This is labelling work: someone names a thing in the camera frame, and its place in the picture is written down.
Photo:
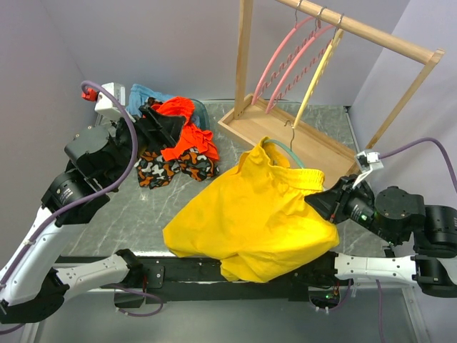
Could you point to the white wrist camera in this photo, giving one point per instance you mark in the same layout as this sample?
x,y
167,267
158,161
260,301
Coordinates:
x,y
103,105
368,161

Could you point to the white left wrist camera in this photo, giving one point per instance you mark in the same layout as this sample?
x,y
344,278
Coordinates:
x,y
103,105

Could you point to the yellow hanger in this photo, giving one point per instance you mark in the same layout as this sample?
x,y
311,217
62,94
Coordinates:
x,y
329,52

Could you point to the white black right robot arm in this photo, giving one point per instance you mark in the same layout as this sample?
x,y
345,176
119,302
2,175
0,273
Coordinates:
x,y
397,217

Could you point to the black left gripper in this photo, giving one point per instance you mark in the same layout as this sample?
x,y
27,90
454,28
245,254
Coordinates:
x,y
167,126

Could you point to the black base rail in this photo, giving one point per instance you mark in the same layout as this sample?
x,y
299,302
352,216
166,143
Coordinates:
x,y
176,279

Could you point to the light blue shorts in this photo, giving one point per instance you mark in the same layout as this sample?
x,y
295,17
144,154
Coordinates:
x,y
139,95

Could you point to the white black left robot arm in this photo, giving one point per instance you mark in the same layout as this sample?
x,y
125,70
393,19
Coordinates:
x,y
32,289

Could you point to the pink hanger inner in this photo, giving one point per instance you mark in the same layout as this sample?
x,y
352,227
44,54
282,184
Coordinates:
x,y
283,71

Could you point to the wooden hanger rack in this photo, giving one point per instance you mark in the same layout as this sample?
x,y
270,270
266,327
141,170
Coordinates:
x,y
247,123

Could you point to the camouflage orange black shorts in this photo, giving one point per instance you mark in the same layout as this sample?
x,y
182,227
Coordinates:
x,y
153,171

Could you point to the teal plastic basket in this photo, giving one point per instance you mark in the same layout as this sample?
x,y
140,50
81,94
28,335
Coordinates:
x,y
200,115

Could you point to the green hanger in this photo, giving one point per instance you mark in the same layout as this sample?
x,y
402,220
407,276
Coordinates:
x,y
288,149

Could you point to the yellow shorts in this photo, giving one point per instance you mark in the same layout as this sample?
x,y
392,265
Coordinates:
x,y
254,219

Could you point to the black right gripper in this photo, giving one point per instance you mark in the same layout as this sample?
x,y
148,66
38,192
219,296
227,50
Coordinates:
x,y
328,203

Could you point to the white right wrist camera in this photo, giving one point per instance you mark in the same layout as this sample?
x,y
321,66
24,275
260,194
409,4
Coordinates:
x,y
368,161

